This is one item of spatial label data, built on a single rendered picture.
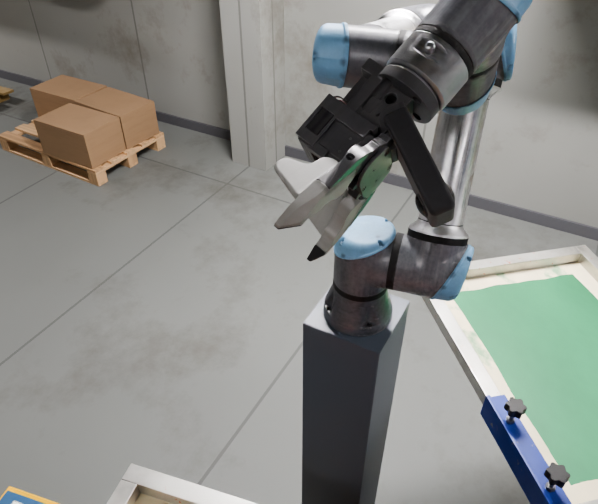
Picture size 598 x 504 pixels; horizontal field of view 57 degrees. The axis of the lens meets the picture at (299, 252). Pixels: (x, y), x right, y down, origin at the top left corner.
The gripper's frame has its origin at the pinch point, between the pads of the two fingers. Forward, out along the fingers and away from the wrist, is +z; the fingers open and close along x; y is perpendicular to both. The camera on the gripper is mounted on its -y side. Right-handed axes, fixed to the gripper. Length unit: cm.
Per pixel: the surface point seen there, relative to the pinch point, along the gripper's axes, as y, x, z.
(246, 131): 181, -299, -49
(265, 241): 103, -266, 2
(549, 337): -36, -109, -29
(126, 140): 245, -288, 12
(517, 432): -40, -81, -3
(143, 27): 305, -294, -63
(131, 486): 13, -58, 57
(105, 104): 275, -283, 1
